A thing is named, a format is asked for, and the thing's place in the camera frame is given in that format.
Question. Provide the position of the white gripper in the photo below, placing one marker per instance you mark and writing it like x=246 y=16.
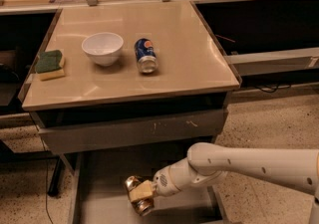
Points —
x=161 y=181

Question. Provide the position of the orange crushed soda can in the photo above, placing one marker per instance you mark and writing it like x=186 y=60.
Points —
x=142 y=207

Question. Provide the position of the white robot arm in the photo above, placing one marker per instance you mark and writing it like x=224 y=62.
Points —
x=208 y=163

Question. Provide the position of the grey open middle drawer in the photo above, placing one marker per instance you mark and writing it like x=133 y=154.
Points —
x=101 y=197

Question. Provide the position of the grey drawer cabinet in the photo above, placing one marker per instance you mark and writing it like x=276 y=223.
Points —
x=192 y=75

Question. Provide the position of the grey top drawer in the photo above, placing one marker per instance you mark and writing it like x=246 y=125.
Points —
x=133 y=131

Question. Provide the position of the blue Pepsi can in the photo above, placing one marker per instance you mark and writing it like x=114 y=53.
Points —
x=146 y=57

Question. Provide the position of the white bowl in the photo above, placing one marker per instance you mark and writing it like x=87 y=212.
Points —
x=103 y=48

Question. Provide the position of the green and yellow sponge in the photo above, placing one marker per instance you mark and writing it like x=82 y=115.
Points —
x=50 y=65

